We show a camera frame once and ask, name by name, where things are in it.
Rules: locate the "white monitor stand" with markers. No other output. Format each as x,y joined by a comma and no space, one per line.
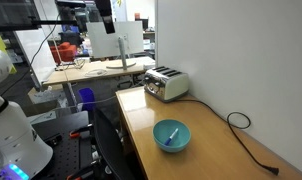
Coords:
123,55

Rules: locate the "black office chair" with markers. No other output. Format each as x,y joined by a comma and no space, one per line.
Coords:
111,150

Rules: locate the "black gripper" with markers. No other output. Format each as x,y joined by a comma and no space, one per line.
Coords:
103,7

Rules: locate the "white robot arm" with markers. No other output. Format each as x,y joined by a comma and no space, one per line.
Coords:
11,133

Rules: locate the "blue and white marker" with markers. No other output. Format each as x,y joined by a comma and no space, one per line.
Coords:
171,137

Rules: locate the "teal bowl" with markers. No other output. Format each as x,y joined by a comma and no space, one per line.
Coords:
181,141

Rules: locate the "white computer monitor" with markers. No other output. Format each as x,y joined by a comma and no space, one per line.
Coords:
104,40

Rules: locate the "black horizontal rig bar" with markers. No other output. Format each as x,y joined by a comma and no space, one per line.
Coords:
34,24

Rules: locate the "cardboard box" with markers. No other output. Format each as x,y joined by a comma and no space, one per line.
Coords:
41,96

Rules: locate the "orange clamp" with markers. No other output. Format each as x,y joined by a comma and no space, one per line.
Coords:
79,172
78,132

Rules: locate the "wooden office desk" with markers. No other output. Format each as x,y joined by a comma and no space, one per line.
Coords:
74,75

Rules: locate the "cream and chrome toaster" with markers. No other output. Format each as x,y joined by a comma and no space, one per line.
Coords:
164,83

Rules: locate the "black perforated robot table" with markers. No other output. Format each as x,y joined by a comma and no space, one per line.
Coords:
71,150

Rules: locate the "blue plastic bin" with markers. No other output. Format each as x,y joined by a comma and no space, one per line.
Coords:
87,98

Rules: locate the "yellow-green box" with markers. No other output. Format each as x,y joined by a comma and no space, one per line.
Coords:
1,45

